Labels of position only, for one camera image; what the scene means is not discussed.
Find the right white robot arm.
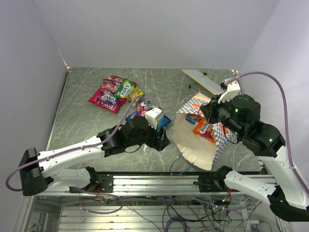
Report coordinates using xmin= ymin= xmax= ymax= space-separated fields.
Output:
xmin=200 ymin=94 xmax=309 ymax=222

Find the aluminium frame rail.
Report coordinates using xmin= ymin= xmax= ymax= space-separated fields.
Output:
xmin=26 ymin=175 xmax=277 ymax=196

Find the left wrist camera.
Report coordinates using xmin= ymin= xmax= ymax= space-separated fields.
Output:
xmin=145 ymin=108 xmax=163 ymax=129

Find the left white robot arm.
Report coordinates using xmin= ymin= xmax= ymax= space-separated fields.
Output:
xmin=19 ymin=116 xmax=170 ymax=196

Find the red snack bag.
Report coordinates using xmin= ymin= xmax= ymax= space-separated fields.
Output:
xmin=87 ymin=74 xmax=138 ymax=114

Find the orange Fox's candy bag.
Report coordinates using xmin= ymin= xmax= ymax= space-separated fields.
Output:
xmin=193 ymin=118 xmax=215 ymax=143

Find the small whiteboard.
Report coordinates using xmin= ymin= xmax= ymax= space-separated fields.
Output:
xmin=182 ymin=69 xmax=224 ymax=95

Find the blue snack bag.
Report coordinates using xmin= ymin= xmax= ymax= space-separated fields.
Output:
xmin=125 ymin=110 xmax=171 ymax=132

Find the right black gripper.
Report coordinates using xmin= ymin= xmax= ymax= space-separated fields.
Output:
xmin=200 ymin=93 xmax=245 ymax=138

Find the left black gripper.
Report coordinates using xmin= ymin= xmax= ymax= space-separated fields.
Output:
xmin=126 ymin=118 xmax=171 ymax=151

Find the blue checkered paper bag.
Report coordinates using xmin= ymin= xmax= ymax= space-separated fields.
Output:
xmin=172 ymin=93 xmax=236 ymax=171

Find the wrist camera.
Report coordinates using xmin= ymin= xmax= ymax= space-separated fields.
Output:
xmin=145 ymin=108 xmax=163 ymax=129
xmin=218 ymin=77 xmax=241 ymax=103

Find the yellow green candy wrapper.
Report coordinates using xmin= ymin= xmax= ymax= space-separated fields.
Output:
xmin=114 ymin=78 xmax=144 ymax=102

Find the purple Fox's berries candy bag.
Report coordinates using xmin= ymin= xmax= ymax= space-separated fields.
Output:
xmin=127 ymin=101 xmax=161 ymax=119

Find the M&M's candy bag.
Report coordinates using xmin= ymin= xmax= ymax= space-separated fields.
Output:
xmin=185 ymin=114 xmax=201 ymax=125

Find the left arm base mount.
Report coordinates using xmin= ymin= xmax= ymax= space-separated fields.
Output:
xmin=69 ymin=174 xmax=114 ymax=193

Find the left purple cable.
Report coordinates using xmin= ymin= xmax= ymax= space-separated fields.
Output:
xmin=5 ymin=95 xmax=147 ymax=215

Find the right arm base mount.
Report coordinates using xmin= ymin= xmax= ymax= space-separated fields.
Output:
xmin=195 ymin=175 xmax=227 ymax=192

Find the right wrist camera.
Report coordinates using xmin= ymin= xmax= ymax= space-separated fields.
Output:
xmin=218 ymin=77 xmax=241 ymax=103

